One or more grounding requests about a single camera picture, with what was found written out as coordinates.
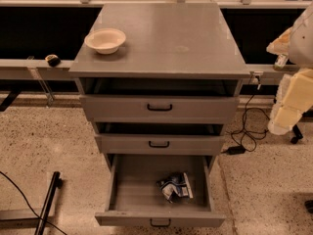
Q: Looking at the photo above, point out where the black power adapter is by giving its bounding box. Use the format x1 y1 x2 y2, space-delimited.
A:
226 145 246 155

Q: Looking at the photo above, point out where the blue chip bag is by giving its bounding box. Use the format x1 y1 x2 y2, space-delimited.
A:
156 172 194 203

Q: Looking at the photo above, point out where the grey middle drawer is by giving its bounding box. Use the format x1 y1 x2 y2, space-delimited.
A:
95 134 224 156

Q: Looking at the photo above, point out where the grey rail frame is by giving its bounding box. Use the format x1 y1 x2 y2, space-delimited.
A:
0 59 299 85

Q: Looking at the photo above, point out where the black tape measure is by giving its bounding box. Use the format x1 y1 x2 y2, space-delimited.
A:
45 54 61 67

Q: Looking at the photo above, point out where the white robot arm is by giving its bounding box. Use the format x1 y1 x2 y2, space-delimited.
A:
266 3 313 135

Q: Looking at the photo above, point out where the clear plastic bottle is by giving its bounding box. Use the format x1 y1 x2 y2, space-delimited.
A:
273 54 289 71

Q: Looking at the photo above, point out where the black floor cable left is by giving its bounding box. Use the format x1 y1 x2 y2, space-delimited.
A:
0 170 67 235

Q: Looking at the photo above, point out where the grey drawer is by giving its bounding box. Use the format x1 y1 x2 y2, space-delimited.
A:
95 155 226 227
80 95 239 124
95 134 224 156

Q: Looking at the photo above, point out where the grey drawer cabinet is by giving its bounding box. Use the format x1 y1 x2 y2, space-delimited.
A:
67 2 251 174

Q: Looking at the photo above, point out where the black power cable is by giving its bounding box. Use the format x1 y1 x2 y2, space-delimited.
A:
221 83 272 154

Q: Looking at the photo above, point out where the white wall plug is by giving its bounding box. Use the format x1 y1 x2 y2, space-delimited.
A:
250 71 263 84

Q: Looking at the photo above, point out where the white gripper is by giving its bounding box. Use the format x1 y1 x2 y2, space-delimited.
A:
266 28 313 135

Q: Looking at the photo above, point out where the black stand leg left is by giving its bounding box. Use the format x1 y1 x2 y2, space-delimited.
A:
34 171 62 235

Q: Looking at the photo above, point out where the grey bottom drawer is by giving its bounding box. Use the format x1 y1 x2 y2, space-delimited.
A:
95 155 226 227

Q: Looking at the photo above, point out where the grey top drawer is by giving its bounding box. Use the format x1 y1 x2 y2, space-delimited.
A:
80 95 239 124

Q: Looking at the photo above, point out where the white bowl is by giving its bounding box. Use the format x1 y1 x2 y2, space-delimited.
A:
84 28 126 55

